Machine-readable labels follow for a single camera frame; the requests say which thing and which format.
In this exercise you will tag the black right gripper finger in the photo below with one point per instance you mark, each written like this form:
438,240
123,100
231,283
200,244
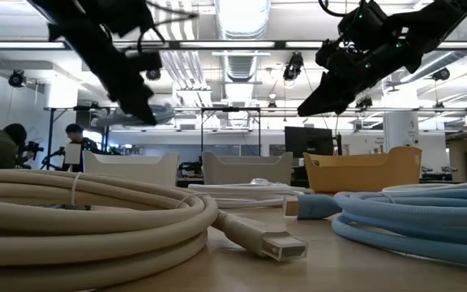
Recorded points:
328,99

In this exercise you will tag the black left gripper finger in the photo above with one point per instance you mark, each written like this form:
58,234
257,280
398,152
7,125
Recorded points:
136,103

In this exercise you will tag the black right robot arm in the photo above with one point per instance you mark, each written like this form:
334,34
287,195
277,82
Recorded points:
436,24

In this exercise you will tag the black computer monitor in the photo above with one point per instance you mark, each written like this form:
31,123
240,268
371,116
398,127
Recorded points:
308,142

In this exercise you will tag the white plastic bin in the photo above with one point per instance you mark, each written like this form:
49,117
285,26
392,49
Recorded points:
136,168

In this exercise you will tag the white column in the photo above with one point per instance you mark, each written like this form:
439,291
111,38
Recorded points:
399,130

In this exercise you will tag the small white board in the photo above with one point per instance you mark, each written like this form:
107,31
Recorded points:
72,153

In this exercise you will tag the yellow plastic bin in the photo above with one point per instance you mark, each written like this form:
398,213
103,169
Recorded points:
359,174

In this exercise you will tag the black metal stand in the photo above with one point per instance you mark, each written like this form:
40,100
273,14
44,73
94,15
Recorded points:
50,134
230,109

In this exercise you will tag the grey plastic bin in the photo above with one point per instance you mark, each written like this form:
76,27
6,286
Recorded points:
245,170

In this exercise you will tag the black ceiling camera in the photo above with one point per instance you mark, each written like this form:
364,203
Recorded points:
441,74
293,65
16,79
153,74

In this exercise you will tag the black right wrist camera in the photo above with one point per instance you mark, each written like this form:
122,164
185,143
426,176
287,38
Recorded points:
363,24

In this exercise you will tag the silver ceiling duct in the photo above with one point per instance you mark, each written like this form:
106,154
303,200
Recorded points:
241,16

